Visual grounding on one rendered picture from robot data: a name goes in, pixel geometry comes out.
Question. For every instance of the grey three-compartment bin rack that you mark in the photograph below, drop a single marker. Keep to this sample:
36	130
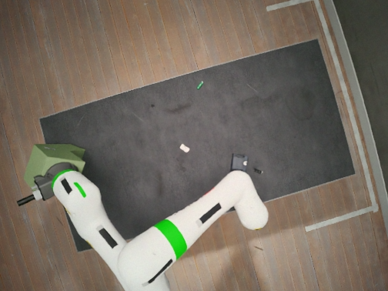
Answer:
239	162

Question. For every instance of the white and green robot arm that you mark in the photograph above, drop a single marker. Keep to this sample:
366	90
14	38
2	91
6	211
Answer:
142	262

